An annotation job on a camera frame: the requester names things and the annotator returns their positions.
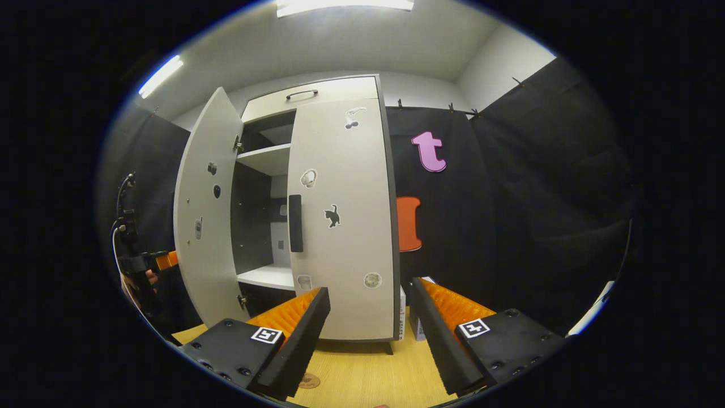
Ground white cable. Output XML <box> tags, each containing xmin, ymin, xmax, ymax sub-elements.
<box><xmin>111</xmin><ymin>226</ymin><xmax>126</xmax><ymax>290</ymax></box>

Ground white cabinet door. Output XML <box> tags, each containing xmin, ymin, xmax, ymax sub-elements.
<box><xmin>173</xmin><ymin>87</ymin><xmax>245</xmax><ymax>328</ymax></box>
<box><xmin>287</xmin><ymin>98</ymin><xmax>397</xmax><ymax>342</ymax></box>

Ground white cabinet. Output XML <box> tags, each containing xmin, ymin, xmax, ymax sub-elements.
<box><xmin>235</xmin><ymin>75</ymin><xmax>401</xmax><ymax>356</ymax></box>

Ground narrow ceiling light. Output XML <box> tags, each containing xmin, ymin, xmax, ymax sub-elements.
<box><xmin>138</xmin><ymin>55</ymin><xmax>185</xmax><ymax>100</ymax></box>

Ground black backdrop cloth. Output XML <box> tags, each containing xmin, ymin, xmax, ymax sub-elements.
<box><xmin>95</xmin><ymin>57</ymin><xmax>635</xmax><ymax>341</ymax></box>

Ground wide ceiling light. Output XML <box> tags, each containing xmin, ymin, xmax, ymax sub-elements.
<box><xmin>276</xmin><ymin>0</ymin><xmax>415</xmax><ymax>19</ymax></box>

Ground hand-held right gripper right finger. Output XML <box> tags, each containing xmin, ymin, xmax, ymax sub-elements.
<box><xmin>408</xmin><ymin>277</ymin><xmax>567</xmax><ymax>397</ymax></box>

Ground white cabinet shelf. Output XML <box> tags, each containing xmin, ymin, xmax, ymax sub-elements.
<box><xmin>236</xmin><ymin>143</ymin><xmax>291</xmax><ymax>176</ymax></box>

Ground white cabinet drawer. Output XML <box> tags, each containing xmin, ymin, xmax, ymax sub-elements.
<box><xmin>242</xmin><ymin>75</ymin><xmax>379</xmax><ymax>122</ymax></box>

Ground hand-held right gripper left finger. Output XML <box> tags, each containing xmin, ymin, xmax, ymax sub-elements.
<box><xmin>178</xmin><ymin>286</ymin><xmax>332</xmax><ymax>400</ymax></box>

